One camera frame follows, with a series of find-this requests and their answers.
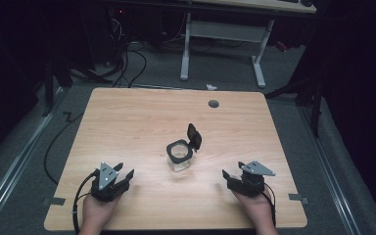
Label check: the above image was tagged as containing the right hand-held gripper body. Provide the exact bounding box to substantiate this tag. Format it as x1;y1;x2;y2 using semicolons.
226;160;277;198

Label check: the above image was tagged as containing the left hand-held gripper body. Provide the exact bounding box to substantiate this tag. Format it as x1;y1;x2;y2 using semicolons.
90;162;131;203

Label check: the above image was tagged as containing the clear jar with black flip lid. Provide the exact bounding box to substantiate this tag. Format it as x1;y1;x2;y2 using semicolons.
165;122;203;173

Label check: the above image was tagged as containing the person's left hand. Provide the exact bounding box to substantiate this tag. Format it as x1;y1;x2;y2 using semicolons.
82;191;122;230

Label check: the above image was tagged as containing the person's right hand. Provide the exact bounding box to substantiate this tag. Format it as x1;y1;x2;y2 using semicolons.
232;186;275;230

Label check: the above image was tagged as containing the grey tape strip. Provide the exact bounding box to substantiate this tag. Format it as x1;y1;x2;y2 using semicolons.
41;196;67;207
288;193;309;206

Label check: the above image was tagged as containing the black metal stand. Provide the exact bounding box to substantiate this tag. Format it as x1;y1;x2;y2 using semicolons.
264;72;325;139
41;54;114;118

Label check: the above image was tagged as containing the white-framed desk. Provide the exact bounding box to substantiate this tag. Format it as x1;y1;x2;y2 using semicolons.
179;0;318;89

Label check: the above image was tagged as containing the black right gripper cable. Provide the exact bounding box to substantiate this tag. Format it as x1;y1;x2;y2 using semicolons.
261;183;277;228

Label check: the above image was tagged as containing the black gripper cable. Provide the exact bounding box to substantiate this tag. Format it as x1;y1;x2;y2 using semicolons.
71;169;100;235
261;183;277;228

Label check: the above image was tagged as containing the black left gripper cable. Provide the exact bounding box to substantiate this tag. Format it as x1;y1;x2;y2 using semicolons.
71;169;100;235

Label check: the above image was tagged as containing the black floor cable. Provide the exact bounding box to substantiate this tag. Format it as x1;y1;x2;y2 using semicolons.
43;111;85;186

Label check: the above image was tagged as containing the metal floor rail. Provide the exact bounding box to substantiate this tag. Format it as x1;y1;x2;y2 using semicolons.
298;104;364;235
0;86;67;231

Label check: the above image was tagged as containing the bundle of black cables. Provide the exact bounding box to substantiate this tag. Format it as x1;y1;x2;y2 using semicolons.
106;16;149;89

